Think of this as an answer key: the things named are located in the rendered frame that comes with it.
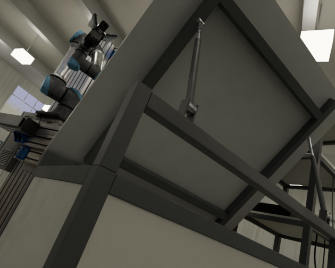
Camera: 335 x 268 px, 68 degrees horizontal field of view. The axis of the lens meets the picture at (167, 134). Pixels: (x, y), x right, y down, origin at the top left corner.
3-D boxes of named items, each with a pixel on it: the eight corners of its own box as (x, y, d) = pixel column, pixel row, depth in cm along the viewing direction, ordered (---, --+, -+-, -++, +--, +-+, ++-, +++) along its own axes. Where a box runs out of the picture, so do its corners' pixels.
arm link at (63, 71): (61, 101, 158) (98, 39, 178) (39, 87, 151) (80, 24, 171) (56, 104, 168) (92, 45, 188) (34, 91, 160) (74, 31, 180)
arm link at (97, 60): (100, 60, 193) (97, 88, 154) (88, 51, 187) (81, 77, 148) (109, 49, 189) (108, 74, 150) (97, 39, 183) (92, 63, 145)
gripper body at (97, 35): (99, 44, 132) (90, 52, 142) (107, 34, 136) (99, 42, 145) (88, 33, 129) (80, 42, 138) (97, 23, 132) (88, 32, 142)
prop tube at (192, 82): (179, 112, 63) (191, 40, 81) (186, 117, 65) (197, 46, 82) (189, 107, 61) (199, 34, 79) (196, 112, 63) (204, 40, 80)
